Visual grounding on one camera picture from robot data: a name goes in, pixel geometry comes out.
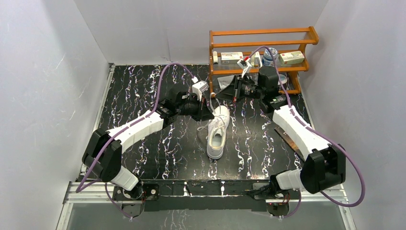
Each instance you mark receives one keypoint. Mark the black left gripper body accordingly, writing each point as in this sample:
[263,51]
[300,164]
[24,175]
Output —
[200,108]

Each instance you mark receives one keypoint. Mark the white box on left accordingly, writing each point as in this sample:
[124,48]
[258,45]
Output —
[230,58]

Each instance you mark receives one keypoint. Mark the white flat packet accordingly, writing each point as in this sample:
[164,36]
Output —
[225,81]

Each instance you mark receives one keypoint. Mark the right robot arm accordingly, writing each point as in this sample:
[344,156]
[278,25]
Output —
[324,163]

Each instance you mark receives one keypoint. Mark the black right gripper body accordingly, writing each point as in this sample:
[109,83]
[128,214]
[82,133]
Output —
[248,89]

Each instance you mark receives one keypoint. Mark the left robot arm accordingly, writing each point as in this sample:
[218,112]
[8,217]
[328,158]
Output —
[103,154]

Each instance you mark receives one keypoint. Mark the beige clip item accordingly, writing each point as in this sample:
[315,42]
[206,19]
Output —
[256,61]

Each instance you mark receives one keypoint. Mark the white sneaker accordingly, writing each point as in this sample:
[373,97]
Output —
[217,130]

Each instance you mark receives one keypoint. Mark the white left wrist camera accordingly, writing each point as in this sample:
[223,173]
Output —
[199,88]

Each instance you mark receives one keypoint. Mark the white box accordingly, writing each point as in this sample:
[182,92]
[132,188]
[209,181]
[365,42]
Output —
[291,58]
[230,58]

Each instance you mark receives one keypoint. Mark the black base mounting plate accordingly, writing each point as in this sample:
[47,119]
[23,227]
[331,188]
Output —
[160,195]

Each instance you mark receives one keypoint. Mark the dark book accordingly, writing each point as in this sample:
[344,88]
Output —
[290,142]

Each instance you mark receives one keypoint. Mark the white box on right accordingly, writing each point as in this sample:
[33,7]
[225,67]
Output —
[291,58]

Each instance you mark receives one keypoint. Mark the orange wooden shelf rack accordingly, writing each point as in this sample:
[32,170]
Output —
[284,40]

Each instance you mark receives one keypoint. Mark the aluminium rail frame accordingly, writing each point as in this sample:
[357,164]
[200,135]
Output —
[95,209]

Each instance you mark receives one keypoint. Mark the blue oval package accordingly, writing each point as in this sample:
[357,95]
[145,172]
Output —
[284,79]

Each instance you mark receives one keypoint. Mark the blue white round jar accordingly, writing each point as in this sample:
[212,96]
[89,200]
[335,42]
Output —
[269,56]

